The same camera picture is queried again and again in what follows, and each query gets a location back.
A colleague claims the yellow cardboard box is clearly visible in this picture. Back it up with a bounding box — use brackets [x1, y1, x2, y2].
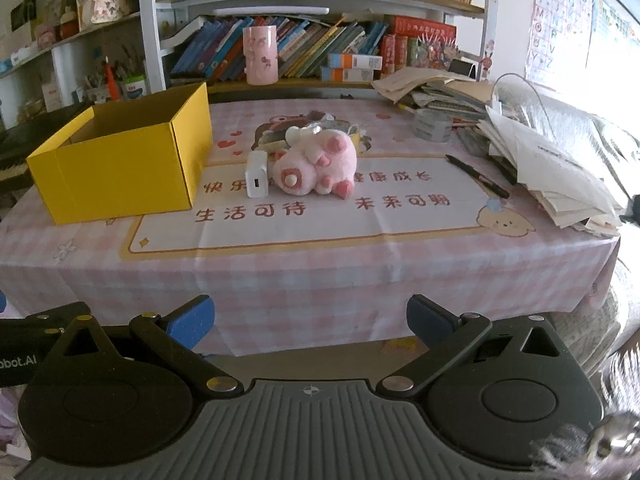
[27, 84, 214, 224]

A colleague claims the orange blue box lower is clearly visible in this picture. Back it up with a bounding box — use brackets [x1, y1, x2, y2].
[320, 66, 375, 82]

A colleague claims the pink cartoon table mat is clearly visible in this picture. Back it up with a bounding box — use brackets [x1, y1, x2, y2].
[1, 100, 618, 356]

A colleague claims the black pen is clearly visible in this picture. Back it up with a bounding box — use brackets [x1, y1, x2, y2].
[446, 154, 510, 200]

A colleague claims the black piano keyboard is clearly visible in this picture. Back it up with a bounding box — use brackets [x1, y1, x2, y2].
[0, 103, 90, 194]

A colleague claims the alphabet wall poster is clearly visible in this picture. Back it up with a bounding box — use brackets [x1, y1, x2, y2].
[525, 0, 593, 90]

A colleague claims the pink patterned cylinder cup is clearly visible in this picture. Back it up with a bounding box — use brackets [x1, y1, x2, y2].
[243, 25, 279, 86]

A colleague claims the red book set box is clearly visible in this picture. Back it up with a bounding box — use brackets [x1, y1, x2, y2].
[390, 15, 457, 44]

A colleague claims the orange blue box upper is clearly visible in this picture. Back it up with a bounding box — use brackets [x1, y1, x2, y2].
[326, 53, 383, 70]

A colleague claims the pink plush pig toy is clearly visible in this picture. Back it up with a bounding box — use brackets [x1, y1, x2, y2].
[271, 129, 357, 200]

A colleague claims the pile of papers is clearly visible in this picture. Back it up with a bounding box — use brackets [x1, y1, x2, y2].
[373, 67, 639, 236]

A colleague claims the white green cup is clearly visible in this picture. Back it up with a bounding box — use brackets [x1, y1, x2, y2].
[122, 75, 148, 100]

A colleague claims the orange blue box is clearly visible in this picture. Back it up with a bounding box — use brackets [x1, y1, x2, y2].
[326, 53, 383, 70]
[320, 66, 375, 82]

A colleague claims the clear tape roll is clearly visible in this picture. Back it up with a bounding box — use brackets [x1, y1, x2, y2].
[413, 108, 452, 143]

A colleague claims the white power adapter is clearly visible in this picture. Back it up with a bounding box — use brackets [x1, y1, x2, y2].
[245, 150, 269, 198]

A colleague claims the white bookshelf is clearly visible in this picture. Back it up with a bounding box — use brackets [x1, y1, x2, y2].
[139, 0, 498, 93]

